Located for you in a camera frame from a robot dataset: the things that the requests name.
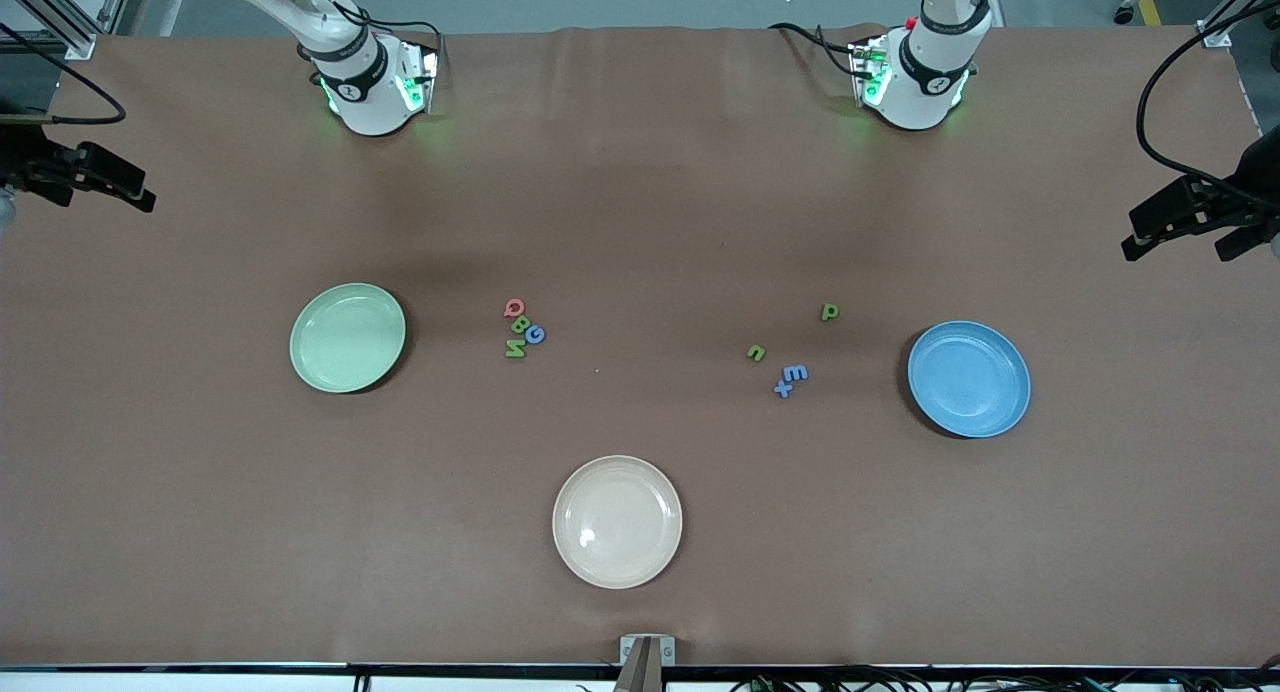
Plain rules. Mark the brown table cover sheet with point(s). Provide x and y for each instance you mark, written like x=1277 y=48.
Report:
x=640 y=222

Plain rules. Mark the pink letter Q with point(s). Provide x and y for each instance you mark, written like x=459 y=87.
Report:
x=507 y=309

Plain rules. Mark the beige plate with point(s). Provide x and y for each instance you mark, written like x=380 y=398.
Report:
x=617 y=522

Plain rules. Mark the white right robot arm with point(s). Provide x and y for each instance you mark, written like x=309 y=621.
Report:
x=365 y=92

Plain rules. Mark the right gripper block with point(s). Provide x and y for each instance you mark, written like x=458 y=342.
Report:
x=22 y=157

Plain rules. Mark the blue letter G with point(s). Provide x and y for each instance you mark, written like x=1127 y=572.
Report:
x=541 y=336

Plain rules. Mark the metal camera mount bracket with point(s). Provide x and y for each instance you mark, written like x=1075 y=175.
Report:
x=647 y=652

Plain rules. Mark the blue letter m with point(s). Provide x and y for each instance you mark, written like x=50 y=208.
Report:
x=795 y=373

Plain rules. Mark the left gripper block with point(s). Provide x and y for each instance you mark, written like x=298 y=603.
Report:
x=1256 y=179

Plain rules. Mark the light green plate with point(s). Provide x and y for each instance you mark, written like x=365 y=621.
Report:
x=348 y=337

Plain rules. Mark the blue plate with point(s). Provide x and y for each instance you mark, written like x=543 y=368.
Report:
x=968 y=379

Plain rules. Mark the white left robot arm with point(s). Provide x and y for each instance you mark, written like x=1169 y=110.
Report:
x=925 y=82

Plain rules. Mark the white table edge rail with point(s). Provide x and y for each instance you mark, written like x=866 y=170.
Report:
x=200 y=680

